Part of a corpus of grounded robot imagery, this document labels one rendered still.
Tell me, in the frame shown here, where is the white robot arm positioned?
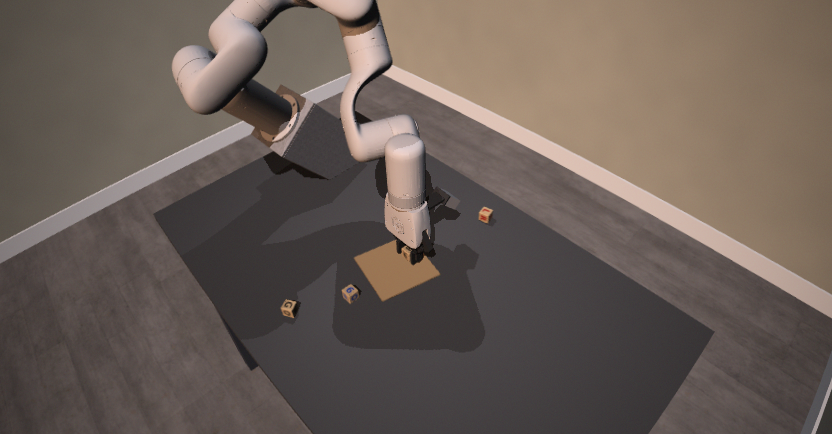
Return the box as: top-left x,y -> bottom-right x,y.
172,0 -> 460,210

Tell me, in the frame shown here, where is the orange flat mat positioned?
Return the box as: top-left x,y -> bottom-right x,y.
354,240 -> 440,302

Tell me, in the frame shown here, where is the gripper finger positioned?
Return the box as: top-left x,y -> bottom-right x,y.
410,230 -> 433,265
394,235 -> 406,254

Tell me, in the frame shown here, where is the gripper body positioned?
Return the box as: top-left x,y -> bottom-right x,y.
384,192 -> 431,249

